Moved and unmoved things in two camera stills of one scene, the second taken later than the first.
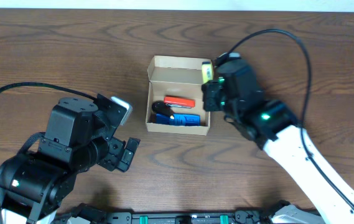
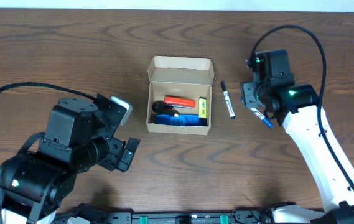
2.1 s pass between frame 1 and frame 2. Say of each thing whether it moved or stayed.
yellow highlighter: moved
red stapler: stayed
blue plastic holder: stayed
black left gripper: stayed
